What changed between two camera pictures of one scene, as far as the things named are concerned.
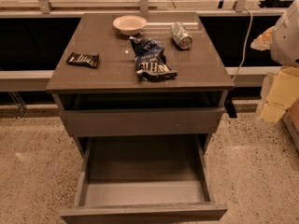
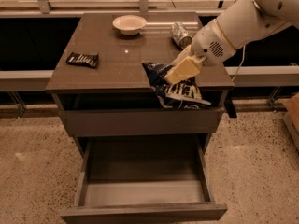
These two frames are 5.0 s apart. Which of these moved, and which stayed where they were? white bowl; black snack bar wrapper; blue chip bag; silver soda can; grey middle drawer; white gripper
Moved: blue chip bag; white gripper
Stayed: grey middle drawer; silver soda can; white bowl; black snack bar wrapper
